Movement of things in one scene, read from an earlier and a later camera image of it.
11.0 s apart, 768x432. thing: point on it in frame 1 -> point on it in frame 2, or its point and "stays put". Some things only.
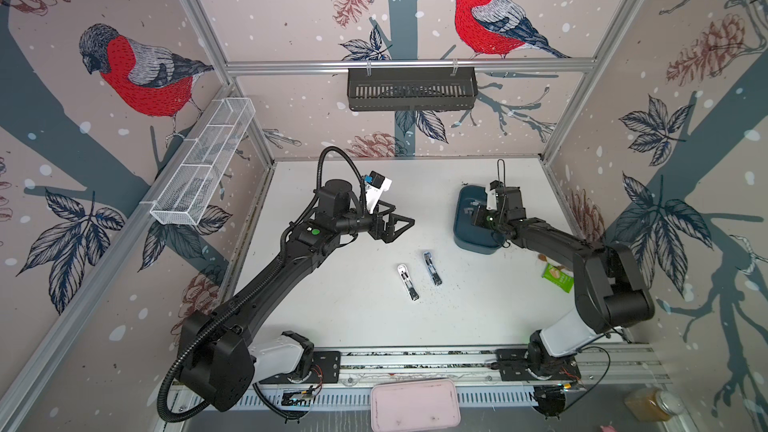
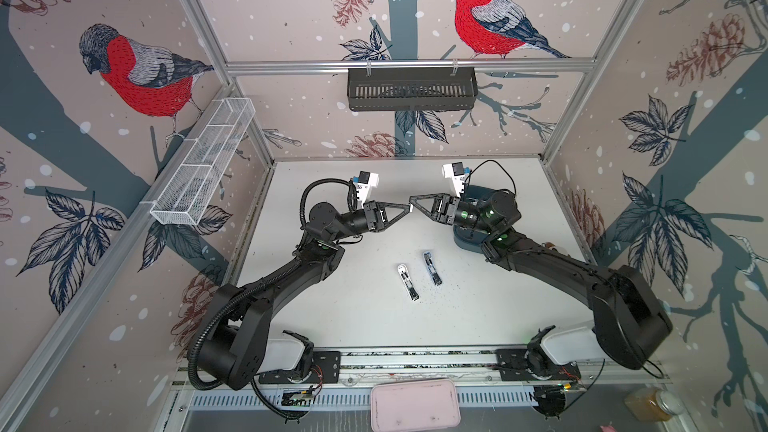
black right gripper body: x=489 y=218 -> x=452 y=212
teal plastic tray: x=467 y=237 stays put
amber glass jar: x=653 y=404 stays put
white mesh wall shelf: x=203 y=162 stays put
